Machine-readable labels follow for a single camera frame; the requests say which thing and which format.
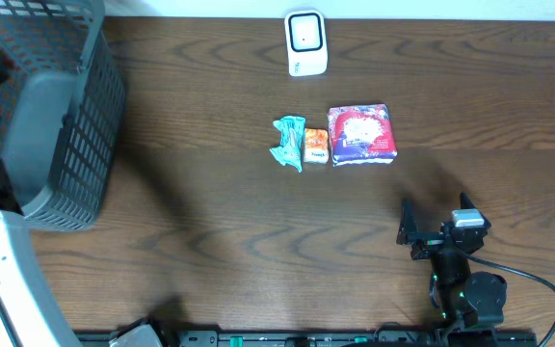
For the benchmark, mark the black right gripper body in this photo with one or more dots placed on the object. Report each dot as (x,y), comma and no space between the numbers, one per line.
(428,244)

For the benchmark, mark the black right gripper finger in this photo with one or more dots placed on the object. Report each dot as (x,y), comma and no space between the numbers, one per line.
(408,230)
(465,201)

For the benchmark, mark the red purple snack packet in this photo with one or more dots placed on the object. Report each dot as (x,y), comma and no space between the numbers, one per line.
(361,134)

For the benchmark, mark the small orange snack packet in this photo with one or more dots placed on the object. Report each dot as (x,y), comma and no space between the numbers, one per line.
(316,148)

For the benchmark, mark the teal wrapper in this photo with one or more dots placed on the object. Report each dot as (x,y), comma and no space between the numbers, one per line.
(289,151)

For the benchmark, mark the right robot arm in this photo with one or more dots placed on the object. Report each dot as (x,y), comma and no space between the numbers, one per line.
(467,300)

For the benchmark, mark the white barcode scanner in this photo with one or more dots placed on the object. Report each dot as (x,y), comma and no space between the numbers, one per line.
(306,43)

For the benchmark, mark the dark grey plastic basket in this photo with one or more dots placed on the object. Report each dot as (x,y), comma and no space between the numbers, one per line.
(60,110)

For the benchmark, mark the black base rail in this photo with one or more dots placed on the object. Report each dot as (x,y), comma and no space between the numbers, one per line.
(386,336)

